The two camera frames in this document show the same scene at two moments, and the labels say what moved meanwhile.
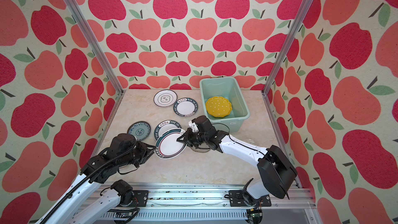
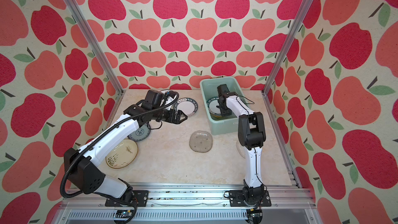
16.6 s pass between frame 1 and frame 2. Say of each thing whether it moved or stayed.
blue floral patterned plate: stayed
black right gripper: moved
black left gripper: moved
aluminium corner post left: stayed
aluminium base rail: stayed
